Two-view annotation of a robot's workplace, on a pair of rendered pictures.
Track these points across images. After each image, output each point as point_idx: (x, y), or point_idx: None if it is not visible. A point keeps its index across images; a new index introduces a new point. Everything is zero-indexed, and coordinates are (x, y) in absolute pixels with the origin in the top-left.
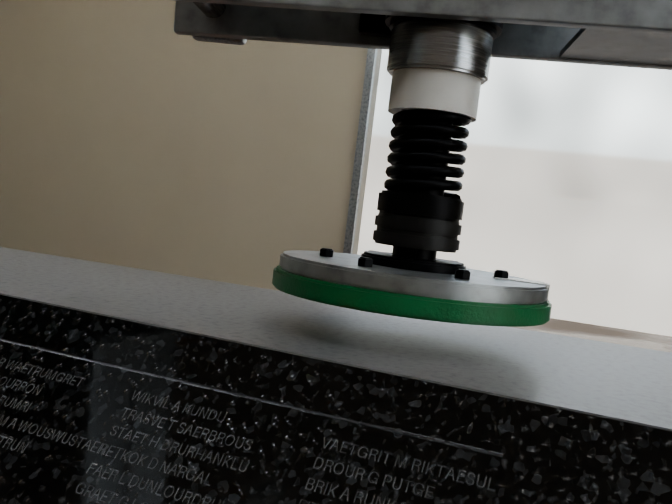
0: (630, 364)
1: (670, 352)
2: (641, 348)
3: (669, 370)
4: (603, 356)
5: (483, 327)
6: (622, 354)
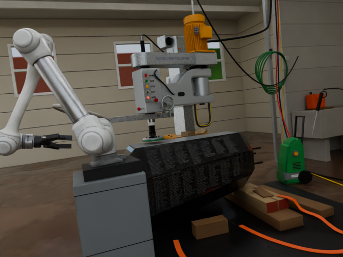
0: (137, 146)
1: (136, 148)
2: (138, 147)
3: (134, 146)
4: (140, 146)
5: (152, 145)
6: (139, 146)
